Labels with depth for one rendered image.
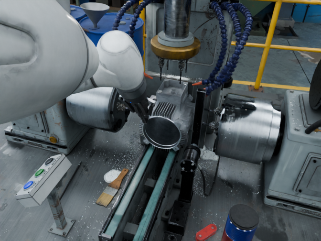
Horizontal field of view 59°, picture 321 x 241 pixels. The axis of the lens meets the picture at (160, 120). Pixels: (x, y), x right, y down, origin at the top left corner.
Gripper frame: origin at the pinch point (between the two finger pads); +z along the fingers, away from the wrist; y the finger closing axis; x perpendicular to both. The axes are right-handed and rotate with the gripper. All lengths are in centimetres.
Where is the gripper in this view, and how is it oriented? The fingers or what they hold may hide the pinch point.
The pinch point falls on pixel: (144, 116)
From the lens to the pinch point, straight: 103.2
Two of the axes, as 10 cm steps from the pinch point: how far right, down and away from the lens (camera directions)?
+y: -9.6, -1.9, 2.2
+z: 1.2, 4.1, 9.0
